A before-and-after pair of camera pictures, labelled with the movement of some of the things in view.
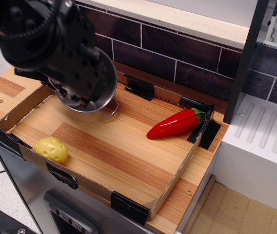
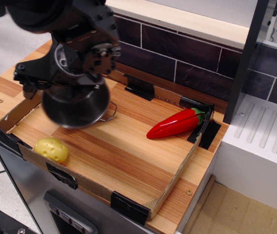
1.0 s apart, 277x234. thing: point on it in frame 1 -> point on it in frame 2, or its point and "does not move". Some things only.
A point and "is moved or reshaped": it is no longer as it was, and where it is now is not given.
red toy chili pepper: x=178 y=124 does not move
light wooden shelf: x=195 y=25 does not move
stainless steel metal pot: x=104 y=102 is moved or reshaped
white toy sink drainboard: x=256 y=158 does not move
